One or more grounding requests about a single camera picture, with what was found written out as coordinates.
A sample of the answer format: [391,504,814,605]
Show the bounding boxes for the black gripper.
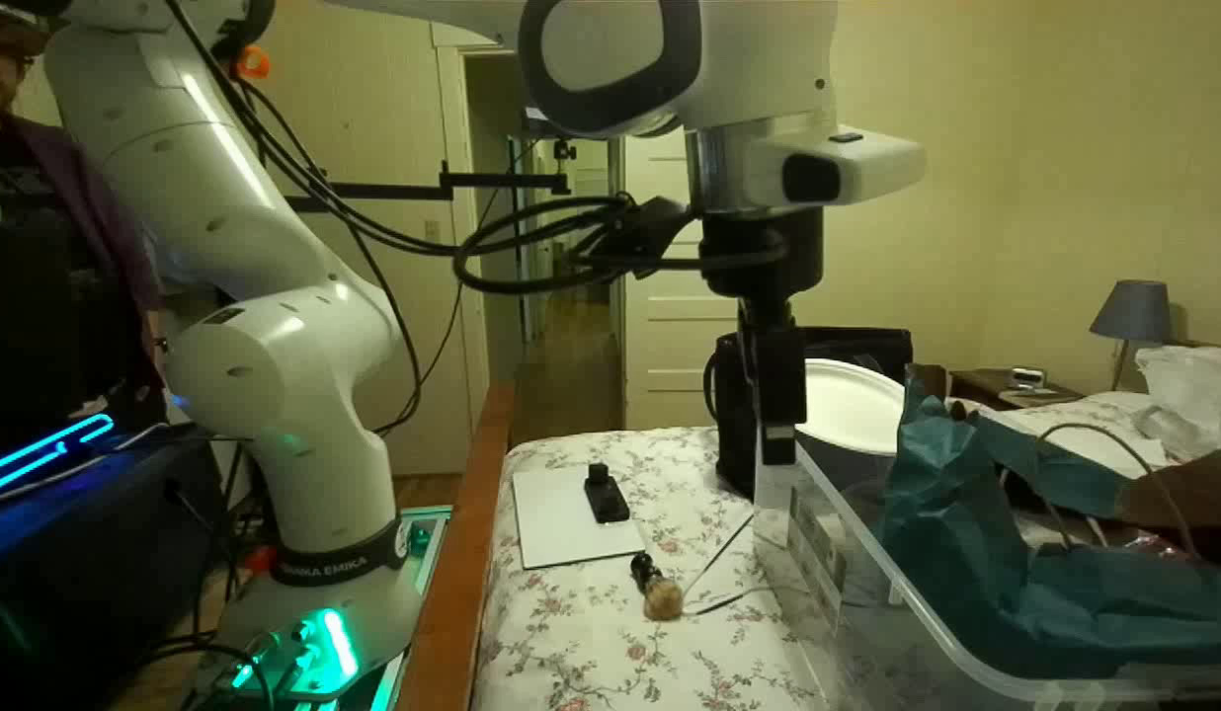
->
[701,210,823,467]

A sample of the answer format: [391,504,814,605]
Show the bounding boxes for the white plate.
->
[797,359,906,454]

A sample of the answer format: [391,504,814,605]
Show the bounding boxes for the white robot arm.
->
[43,0,923,588]

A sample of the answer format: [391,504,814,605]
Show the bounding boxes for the clear plastic container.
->
[756,434,1221,711]

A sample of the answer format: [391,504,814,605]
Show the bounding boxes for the white door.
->
[622,135,734,425]

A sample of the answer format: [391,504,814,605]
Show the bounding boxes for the teal cloth bag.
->
[876,383,1221,679]

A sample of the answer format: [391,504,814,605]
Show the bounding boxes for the small bobblehead figurine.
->
[634,554,682,620]

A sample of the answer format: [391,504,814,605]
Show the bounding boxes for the white paper pad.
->
[511,467,643,567]

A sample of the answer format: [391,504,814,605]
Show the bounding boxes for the grey table lamp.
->
[1089,281,1174,385]

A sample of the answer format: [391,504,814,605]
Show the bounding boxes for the white pillow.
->
[1134,342,1221,462]

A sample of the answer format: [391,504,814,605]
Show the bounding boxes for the dark computer case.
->
[0,425,227,711]

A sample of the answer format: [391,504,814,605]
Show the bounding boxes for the person in dark shirt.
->
[0,0,163,454]

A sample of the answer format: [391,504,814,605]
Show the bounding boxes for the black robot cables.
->
[159,0,706,438]

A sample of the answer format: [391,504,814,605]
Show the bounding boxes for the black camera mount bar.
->
[286,160,574,214]

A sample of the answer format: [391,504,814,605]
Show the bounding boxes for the wooden bed frame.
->
[394,383,515,711]

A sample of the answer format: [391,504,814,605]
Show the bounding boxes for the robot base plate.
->
[187,504,452,711]

